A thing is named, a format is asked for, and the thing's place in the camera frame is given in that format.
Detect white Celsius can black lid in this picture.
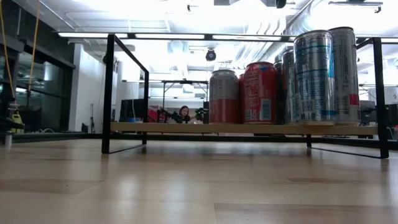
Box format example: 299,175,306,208
328,26,361,126

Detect black ceiling track fixture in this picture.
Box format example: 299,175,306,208
328,1,384,14

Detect white and red can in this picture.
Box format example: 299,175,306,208
208,68,240,124

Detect long ceiling light strip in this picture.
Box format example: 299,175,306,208
58,32,398,44

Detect background robot green lights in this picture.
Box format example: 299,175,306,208
194,107,209,124

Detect black monitor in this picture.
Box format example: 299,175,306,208
359,100,377,125
387,104,398,127
119,98,146,123

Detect seated person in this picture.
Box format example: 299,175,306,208
178,105,197,124

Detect red chair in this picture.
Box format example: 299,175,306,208
147,108,164,123

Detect yellow green power tool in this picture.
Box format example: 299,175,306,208
9,104,25,134

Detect silver ventilation duct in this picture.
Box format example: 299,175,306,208
242,0,330,63

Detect black background rig frame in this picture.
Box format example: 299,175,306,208
161,80,209,110

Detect clear tray with dark frame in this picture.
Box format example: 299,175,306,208
101,33,390,159

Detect black aluminium rig frame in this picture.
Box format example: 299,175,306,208
12,133,398,151

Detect yellow extension cable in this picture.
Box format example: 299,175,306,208
0,0,42,125

